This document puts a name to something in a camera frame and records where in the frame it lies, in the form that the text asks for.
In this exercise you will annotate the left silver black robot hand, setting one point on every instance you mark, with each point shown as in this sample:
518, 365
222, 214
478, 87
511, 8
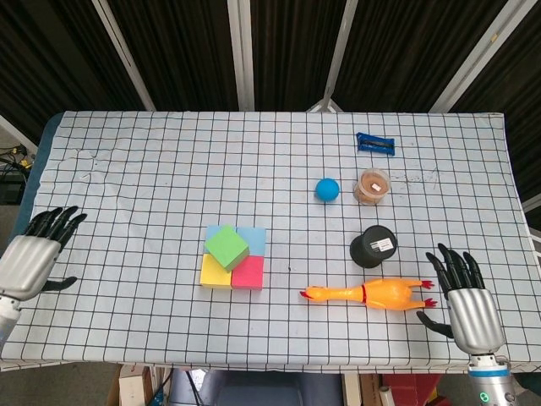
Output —
29, 262

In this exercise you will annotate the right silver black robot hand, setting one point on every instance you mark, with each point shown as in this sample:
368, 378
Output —
473, 317

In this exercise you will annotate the yellow foam cube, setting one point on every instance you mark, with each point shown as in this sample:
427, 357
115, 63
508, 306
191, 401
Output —
211, 275

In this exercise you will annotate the green foam cube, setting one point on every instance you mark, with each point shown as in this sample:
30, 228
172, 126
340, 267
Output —
226, 247

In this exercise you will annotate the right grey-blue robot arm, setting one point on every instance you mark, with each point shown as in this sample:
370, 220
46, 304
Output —
492, 385

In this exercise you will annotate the orange rubber chicken toy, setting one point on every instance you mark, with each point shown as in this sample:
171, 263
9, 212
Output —
380, 294

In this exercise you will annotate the red box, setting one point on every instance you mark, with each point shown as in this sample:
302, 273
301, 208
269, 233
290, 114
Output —
410, 391

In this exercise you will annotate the black mesh pen holder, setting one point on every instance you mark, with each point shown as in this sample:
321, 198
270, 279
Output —
372, 247

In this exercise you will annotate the brown cardboard box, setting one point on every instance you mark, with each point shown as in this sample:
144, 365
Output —
131, 387

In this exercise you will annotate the clear jar of rubber bands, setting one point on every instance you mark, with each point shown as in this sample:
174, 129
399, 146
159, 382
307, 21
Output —
372, 186

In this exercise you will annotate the white black grid tablecloth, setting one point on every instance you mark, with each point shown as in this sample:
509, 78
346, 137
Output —
169, 169

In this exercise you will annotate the blue rubber ball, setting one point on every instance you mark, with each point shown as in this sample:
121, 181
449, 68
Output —
327, 190

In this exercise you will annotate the blue plastic packet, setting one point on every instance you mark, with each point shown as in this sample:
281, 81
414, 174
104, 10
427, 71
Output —
376, 144

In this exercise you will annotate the pink foam cube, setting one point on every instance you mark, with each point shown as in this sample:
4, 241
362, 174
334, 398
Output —
250, 275

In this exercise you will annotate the dark grey plastic bin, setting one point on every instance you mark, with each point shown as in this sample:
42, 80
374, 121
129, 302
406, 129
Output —
262, 393

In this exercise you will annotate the white metal frame pole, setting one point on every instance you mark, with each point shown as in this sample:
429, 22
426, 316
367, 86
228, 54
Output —
17, 131
122, 55
473, 59
241, 55
533, 237
338, 55

